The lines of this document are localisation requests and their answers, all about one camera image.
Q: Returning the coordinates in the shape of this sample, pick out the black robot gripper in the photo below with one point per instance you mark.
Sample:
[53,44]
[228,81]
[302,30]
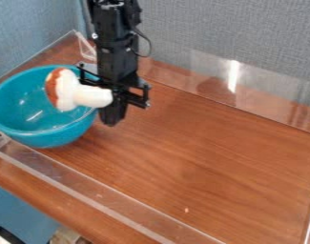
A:
[117,75]

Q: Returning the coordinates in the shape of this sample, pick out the white toy mushroom brown cap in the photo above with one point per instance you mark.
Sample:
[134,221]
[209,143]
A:
[67,94]

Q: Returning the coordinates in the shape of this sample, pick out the teal blue plastic bowl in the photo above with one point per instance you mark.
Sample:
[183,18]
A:
[29,118]

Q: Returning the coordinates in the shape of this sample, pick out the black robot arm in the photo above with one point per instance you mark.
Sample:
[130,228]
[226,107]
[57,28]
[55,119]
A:
[115,18]

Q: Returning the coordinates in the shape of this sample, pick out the clear acrylic front barrier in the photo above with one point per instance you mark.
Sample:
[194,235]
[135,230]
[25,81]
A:
[146,220]

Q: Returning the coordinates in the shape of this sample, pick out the clear acrylic barrier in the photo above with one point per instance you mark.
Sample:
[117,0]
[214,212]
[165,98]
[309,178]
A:
[146,220]
[266,93]

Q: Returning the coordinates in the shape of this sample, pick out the clear acrylic back barrier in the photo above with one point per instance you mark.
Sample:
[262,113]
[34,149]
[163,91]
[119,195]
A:
[266,93]

